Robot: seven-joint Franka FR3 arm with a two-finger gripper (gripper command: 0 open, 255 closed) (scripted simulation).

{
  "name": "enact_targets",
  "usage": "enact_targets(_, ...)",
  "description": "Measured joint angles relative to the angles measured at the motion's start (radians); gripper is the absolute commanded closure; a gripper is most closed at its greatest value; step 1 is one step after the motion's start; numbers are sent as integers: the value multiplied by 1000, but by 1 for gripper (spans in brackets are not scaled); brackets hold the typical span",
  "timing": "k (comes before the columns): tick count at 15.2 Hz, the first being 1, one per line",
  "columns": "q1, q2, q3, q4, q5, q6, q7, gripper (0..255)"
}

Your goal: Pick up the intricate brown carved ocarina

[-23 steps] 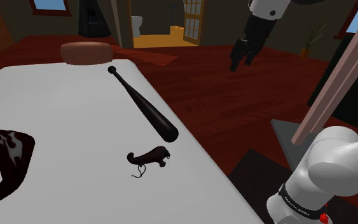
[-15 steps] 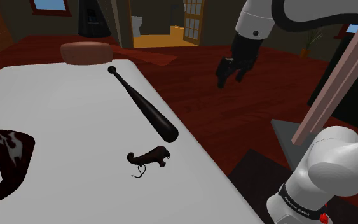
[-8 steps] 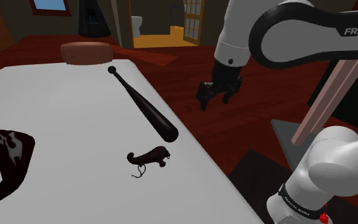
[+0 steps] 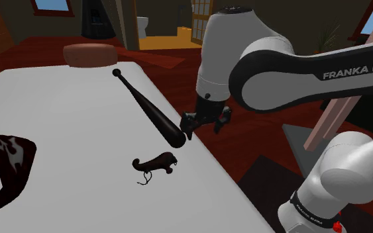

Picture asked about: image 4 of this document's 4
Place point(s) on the white toilet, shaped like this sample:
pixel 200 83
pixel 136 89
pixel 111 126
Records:
pixel 142 25

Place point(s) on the dark brown baseball bat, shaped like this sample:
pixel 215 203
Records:
pixel 152 111

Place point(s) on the dark potted plant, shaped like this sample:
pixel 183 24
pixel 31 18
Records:
pixel 326 40

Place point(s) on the pale wooden beam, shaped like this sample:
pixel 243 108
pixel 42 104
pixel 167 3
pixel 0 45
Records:
pixel 331 117

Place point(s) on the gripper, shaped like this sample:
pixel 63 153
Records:
pixel 209 109

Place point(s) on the wooden door with glass panes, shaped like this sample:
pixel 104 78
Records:
pixel 200 22

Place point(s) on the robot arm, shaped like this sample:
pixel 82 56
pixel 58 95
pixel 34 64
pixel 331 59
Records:
pixel 270 48

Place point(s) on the grey flat slab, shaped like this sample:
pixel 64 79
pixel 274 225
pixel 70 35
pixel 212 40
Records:
pixel 297 142

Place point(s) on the white bed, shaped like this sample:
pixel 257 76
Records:
pixel 76 129

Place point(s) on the black cone-shaped stove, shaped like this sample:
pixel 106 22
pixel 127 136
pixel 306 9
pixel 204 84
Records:
pixel 97 27

